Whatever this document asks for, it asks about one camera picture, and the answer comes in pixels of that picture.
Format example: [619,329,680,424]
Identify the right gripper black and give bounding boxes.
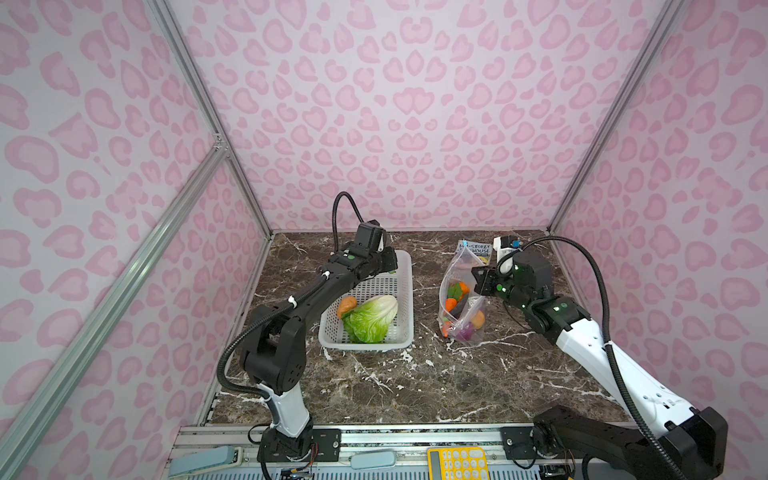
[468,264,534,312]

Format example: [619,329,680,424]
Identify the yellow toy potato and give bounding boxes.
[470,311,486,330]
[337,296,358,319]

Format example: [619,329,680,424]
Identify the clear zip top bag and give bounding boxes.
[438,240,493,346]

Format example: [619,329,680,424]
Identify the dark toy eggplant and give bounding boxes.
[449,296,469,319]

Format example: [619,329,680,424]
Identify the white perforated plastic basket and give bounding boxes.
[318,250,414,352]

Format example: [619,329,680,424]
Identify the purple toy onion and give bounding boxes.
[455,323,475,342]

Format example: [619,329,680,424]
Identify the green white toy cabbage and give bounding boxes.
[341,295,398,344]

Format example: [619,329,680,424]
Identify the green toy pepper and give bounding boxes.
[446,282,465,302]

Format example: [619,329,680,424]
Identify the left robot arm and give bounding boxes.
[237,220,397,461]

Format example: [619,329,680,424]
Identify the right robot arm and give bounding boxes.
[471,244,728,479]

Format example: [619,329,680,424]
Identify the Treehouse paperback book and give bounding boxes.
[456,240,494,264]

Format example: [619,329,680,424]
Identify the yellow calculator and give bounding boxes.
[427,447,490,480]

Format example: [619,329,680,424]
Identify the light blue oval case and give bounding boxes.
[349,450,397,470]

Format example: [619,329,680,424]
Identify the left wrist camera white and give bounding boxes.
[355,220,385,256]

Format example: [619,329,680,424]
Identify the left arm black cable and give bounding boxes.
[215,191,367,400]

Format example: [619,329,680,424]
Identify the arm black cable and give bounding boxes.
[496,235,688,480]
[215,191,367,400]

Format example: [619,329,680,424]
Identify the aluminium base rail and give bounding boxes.
[163,423,582,479]

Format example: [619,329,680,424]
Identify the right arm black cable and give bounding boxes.
[496,235,688,480]

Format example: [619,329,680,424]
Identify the aluminium frame strut left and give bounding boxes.
[1,144,227,479]

